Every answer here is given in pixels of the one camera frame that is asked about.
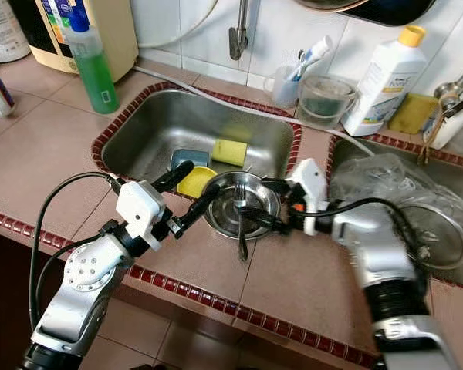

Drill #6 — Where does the hanging steel pan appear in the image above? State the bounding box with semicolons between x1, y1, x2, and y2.
293;0;437;28

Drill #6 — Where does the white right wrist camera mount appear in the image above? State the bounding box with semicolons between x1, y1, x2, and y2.
287;158;329;236

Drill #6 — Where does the teal ceramic mug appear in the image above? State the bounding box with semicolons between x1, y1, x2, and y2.
170;148;211;172

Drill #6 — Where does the long black left arm cable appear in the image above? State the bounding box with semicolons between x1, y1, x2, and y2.
29;171;132;328

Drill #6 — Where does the white detergent bottle yellow cap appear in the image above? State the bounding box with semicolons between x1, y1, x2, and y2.
341;25;428;137

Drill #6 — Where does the stainless steel bowl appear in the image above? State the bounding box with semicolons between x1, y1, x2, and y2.
202;171;282;240

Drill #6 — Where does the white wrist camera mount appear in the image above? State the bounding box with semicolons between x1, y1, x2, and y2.
287;158;329;236
116;180;167;251

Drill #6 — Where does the chrome kitchen faucet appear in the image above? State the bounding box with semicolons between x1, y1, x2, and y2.
421;58;463;167

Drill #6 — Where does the white counter hose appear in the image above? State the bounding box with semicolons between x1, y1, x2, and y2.
131;66;375;159

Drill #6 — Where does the curved white ionizer hose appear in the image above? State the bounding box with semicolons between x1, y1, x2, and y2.
137;0;221;47

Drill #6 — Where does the white jar green lid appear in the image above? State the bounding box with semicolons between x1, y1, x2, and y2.
0;0;32;64

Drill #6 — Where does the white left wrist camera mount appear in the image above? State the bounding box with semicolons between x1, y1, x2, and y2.
116;180;167;251

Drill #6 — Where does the grey wall tap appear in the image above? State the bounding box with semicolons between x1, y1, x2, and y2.
228;0;252;61

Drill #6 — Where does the white bottle green cap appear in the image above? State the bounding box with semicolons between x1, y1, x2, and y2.
428;112;463;151

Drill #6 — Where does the clear plastic bag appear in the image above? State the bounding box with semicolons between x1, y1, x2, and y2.
330;153;463;232

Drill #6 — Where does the thick yellow sponge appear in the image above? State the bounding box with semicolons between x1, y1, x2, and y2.
211;139;249;168

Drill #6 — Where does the short black left arm cable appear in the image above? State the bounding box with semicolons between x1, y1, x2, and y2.
35;231;109;309

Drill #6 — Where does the cluttered steel sink basin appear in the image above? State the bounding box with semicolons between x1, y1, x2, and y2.
324;135;463;290

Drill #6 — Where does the yellow plastic bowl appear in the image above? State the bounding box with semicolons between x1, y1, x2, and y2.
175;164;218;199

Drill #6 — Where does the round steel strainer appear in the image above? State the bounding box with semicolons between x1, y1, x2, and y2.
397;202;463;271

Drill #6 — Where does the green liquid bottle blue cap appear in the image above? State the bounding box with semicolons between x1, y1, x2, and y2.
66;0;120;115

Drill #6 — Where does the steel fork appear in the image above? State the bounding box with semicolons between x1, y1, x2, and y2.
231;181;252;263

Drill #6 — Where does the clear toothbrush cup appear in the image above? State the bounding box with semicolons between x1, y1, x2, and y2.
262;66;302;109

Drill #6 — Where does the beige water ionizer appliance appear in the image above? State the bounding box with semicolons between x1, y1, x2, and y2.
6;0;140;82

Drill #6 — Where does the flat yellow scouring pad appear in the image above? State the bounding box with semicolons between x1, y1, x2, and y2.
387;92;441;136

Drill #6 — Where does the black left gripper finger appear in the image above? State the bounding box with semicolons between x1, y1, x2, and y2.
154;160;195;193
170;185;221;232

